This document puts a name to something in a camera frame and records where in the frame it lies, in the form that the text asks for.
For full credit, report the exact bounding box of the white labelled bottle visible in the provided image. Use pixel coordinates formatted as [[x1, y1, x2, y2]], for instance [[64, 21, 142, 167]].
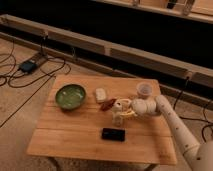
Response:
[[112, 100, 123, 127]]

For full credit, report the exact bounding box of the red chili pepper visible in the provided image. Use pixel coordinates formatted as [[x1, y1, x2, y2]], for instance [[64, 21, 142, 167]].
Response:
[[100, 99, 115, 111]]

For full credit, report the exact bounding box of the green bowl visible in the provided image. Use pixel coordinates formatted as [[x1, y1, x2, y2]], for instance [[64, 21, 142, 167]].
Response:
[[55, 84, 86, 110]]

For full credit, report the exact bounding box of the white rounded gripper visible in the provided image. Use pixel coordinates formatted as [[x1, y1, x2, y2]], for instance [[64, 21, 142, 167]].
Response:
[[120, 98, 156, 118]]

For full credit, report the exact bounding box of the wooden folding table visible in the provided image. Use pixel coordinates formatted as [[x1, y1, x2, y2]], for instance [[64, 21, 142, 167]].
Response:
[[27, 75, 177, 165]]

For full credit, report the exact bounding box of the black floor cable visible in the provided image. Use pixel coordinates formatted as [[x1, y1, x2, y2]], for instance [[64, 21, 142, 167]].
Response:
[[0, 38, 72, 89]]

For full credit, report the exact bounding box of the power strip with adapter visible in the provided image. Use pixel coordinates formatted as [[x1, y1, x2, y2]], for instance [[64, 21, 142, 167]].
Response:
[[19, 53, 47, 73]]

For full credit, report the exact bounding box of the black smartphone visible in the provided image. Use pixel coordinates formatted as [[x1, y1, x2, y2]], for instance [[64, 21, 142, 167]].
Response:
[[101, 128, 125, 141]]

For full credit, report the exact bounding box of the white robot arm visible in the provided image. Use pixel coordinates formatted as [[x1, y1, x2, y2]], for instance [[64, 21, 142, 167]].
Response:
[[130, 95, 213, 171]]

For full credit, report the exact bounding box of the white rectangular block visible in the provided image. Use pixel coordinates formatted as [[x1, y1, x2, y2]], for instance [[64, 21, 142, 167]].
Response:
[[95, 88, 107, 103]]

